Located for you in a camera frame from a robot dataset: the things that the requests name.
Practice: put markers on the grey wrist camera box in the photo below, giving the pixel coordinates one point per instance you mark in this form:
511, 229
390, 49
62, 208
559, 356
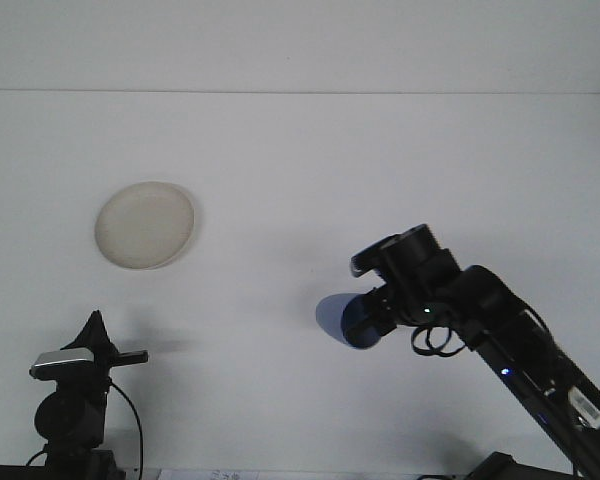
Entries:
62, 357
365, 265

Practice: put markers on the black base platform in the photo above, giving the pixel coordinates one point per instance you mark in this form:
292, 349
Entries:
5, 473

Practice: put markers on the pale blue cup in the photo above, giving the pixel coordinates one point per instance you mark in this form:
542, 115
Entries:
360, 306

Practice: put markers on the pale round plate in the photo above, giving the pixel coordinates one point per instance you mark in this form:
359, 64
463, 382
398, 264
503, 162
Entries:
145, 225

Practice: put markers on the white printed paper sheet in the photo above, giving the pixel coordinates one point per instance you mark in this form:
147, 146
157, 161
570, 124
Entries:
280, 475

